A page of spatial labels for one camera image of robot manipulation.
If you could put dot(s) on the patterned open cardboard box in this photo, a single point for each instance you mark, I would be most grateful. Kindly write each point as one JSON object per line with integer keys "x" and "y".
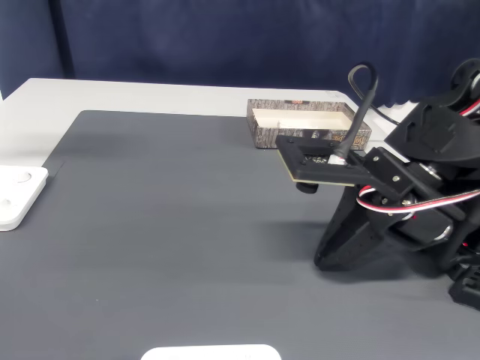
{"x": 292, "y": 135}

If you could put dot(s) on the grey table mat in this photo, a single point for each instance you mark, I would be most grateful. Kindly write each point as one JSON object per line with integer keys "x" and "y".
{"x": 168, "y": 225}

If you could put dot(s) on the white tray with round recesses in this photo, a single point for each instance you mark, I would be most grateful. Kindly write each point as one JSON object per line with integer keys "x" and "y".
{"x": 18, "y": 195}

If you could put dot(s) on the black gripper camera module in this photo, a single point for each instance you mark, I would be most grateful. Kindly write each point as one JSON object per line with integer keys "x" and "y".
{"x": 300, "y": 165}

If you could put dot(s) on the dark blue curtain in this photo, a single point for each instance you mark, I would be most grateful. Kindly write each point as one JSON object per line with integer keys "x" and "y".
{"x": 225, "y": 45}

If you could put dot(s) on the white rounded device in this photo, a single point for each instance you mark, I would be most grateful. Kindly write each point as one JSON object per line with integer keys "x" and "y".
{"x": 210, "y": 352}

